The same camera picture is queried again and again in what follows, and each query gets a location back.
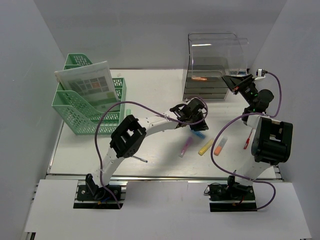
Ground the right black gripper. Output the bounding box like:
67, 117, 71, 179
222, 74, 259, 107

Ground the blue highlighter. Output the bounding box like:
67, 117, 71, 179
191, 130, 206, 139

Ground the purple highlighter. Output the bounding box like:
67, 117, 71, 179
178, 137, 193, 158

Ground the red pen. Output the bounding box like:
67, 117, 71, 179
243, 129, 253, 150

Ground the blue ballpoint pen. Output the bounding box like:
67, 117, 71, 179
132, 156, 148, 163

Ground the document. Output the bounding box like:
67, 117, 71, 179
54, 61, 120, 109

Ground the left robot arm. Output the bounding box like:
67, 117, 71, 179
85, 97, 209, 201

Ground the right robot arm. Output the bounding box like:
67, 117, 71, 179
222, 74, 293, 200

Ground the clear acrylic drawer unit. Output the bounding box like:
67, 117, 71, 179
182, 32, 249, 101

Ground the yellow highlighter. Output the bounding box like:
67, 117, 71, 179
198, 138, 214, 156

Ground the orange highlighter white cap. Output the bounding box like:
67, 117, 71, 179
213, 136, 228, 156

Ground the green file organizer rack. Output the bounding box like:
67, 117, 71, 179
51, 53, 127, 136

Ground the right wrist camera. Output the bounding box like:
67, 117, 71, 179
255, 68, 268, 81

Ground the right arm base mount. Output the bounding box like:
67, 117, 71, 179
203, 183, 257, 213

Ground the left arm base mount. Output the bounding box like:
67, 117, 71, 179
73, 184, 126, 210

